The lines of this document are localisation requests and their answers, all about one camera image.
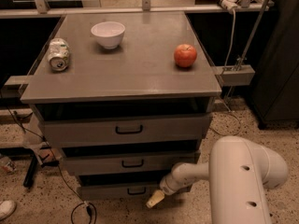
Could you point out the white shoe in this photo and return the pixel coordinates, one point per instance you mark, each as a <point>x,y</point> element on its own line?
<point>7,208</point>

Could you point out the grey drawer cabinet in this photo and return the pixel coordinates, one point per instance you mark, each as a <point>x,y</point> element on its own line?
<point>138,78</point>

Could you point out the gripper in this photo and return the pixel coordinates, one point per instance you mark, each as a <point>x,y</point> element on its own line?
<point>167,183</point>

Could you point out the crushed white soda can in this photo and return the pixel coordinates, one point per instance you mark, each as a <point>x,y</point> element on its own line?
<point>59,54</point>

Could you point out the grey drawer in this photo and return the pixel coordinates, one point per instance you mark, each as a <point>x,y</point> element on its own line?
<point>128,163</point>
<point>116,131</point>
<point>114,186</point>

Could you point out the grey bottom drawer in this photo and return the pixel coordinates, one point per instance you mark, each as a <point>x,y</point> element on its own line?
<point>114,186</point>

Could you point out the grey side bracket right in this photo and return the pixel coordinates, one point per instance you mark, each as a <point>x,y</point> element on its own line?
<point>231,77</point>

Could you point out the grey middle drawer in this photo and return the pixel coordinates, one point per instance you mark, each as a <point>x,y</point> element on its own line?
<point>128,163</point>

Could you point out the grey top drawer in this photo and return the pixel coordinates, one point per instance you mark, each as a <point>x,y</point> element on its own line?
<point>116,131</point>

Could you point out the black bar on floor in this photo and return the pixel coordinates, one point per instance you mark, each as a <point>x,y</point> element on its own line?
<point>29,178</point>

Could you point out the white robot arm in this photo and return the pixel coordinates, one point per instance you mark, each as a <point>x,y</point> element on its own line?
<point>239,173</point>

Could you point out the red apple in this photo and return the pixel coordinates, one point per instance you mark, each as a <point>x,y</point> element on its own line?
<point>185,55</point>

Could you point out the plastic bottle on floor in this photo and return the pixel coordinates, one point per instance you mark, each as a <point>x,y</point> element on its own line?
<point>7,164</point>

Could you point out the metal clamp pole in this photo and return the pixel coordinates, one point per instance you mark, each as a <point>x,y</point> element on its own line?
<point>240,61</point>

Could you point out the white ceramic bowl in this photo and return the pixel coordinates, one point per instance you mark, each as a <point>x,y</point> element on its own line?
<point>108,34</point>

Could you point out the dark cabinet at right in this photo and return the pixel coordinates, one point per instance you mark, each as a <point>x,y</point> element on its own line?
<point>274,90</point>

